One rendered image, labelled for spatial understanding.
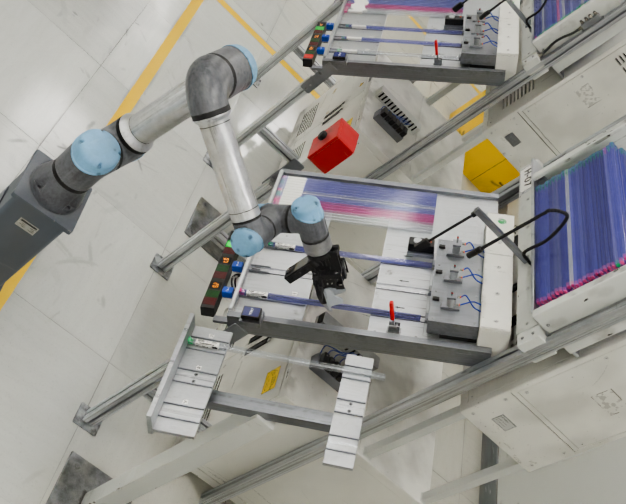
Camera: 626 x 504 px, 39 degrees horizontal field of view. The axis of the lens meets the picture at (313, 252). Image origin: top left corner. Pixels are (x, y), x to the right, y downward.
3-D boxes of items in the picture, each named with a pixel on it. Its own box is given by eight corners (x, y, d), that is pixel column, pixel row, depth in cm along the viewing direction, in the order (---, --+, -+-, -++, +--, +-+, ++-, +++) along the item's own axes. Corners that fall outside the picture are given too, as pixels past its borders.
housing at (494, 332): (472, 363, 235) (479, 326, 225) (480, 247, 271) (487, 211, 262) (503, 368, 233) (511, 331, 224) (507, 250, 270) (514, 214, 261)
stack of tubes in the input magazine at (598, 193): (534, 304, 219) (631, 256, 204) (534, 186, 257) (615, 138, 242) (564, 334, 224) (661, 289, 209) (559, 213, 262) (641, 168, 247)
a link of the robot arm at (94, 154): (45, 160, 226) (74, 133, 219) (78, 145, 237) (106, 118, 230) (74, 198, 227) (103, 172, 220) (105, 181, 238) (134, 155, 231)
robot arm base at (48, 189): (21, 191, 229) (40, 172, 223) (41, 156, 239) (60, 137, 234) (69, 225, 235) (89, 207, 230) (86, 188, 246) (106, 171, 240)
